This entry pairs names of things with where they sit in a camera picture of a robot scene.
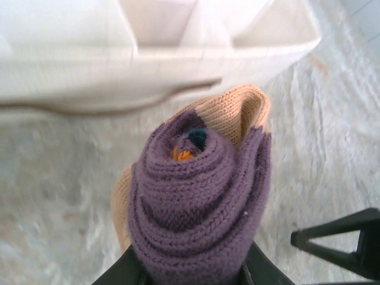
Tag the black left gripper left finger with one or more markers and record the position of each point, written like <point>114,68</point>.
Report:
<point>127,270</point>

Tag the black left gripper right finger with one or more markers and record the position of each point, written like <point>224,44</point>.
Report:
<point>261,270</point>

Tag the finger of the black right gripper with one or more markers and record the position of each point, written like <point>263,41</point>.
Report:
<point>365,237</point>

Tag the purple and tan sock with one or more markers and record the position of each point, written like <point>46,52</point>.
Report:
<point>202,193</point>

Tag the white fabric divider box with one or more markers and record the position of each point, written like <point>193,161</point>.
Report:
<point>89,59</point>

